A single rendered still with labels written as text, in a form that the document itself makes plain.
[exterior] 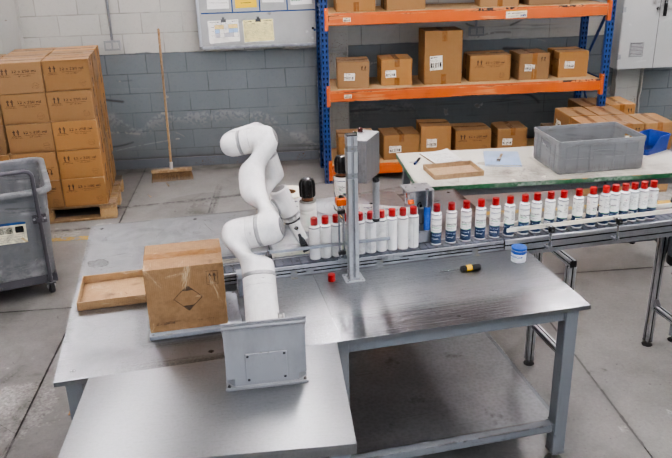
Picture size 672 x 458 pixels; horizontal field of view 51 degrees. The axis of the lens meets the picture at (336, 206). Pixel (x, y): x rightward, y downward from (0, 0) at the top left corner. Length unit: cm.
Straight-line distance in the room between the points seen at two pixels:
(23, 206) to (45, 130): 147
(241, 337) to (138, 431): 43
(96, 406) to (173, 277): 55
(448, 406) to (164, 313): 141
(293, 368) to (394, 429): 93
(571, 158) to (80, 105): 387
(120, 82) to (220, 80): 101
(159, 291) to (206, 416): 59
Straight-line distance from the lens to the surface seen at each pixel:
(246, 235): 260
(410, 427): 334
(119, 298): 317
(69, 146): 637
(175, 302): 283
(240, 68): 752
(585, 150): 482
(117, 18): 758
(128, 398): 260
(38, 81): 628
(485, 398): 354
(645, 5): 803
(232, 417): 242
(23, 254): 515
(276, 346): 246
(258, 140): 276
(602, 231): 378
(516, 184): 461
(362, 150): 299
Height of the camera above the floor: 228
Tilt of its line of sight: 21 degrees down
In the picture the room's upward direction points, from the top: 2 degrees counter-clockwise
